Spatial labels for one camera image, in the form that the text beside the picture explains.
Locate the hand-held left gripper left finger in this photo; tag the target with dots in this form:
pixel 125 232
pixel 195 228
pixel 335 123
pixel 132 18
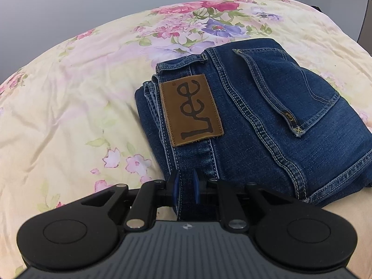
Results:
pixel 174 189

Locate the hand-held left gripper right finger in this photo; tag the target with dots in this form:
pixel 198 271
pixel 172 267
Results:
pixel 196 188

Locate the small black object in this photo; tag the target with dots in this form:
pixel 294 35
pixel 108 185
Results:
pixel 316 8

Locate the floral yellow blanket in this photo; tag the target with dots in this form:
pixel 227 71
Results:
pixel 72 107

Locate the blue denim pants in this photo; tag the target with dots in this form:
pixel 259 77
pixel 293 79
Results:
pixel 261 116

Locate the dark furniture panel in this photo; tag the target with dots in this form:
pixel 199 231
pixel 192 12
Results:
pixel 366 32

